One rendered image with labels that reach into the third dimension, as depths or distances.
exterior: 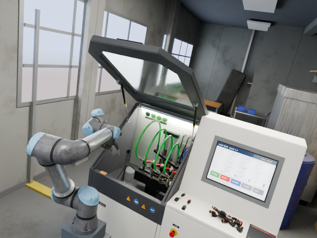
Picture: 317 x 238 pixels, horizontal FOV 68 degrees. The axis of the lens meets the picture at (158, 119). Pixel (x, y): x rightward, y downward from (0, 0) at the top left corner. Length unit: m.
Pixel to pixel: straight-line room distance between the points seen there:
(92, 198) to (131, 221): 0.61
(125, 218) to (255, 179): 1.00
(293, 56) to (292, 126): 3.68
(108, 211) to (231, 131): 1.14
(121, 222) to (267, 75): 6.32
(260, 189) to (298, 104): 2.57
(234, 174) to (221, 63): 7.59
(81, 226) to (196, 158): 0.89
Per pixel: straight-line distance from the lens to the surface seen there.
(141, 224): 1.91
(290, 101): 4.13
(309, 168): 3.50
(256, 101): 7.59
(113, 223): 2.08
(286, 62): 7.57
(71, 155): 1.10
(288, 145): 1.74
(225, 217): 1.70
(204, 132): 1.78
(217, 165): 1.77
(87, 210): 1.44
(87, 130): 1.46
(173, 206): 1.69
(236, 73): 8.63
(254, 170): 1.74
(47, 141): 1.14
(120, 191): 1.89
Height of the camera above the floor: 1.94
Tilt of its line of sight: 16 degrees down
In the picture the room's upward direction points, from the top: 11 degrees clockwise
